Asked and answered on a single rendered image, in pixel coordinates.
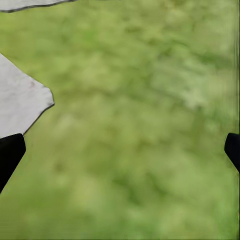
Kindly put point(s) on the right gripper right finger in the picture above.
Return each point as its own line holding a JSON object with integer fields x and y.
{"x": 232, "y": 149}

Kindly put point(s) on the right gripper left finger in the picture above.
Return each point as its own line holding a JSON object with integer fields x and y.
{"x": 12, "y": 149}

